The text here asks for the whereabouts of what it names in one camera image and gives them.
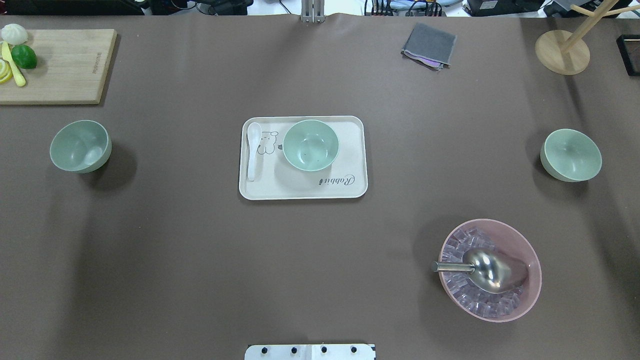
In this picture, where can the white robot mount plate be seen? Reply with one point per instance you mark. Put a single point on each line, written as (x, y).
(319, 351)

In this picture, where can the green bowl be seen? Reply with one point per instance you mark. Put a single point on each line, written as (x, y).
(81, 147)
(310, 145)
(570, 156)

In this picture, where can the white garlic bulb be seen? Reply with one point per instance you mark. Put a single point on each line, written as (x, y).
(14, 34)

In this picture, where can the yellow plastic knife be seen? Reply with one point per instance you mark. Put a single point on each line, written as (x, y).
(16, 73)

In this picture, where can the metal ice scoop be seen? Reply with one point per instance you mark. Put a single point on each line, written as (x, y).
(489, 270)

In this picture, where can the wooden mug tree stand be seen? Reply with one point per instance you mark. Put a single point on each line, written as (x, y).
(564, 52)

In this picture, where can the cream rabbit tray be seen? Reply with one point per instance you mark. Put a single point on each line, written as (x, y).
(276, 179)

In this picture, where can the grey folded cloth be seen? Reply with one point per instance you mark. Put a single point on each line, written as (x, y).
(430, 46)

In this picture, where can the green lime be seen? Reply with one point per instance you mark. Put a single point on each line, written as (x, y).
(24, 57)

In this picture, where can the pink bowl with ice cubes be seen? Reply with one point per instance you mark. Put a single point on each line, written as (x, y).
(498, 236)

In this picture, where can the bamboo cutting board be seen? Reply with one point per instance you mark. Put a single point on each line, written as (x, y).
(72, 68)

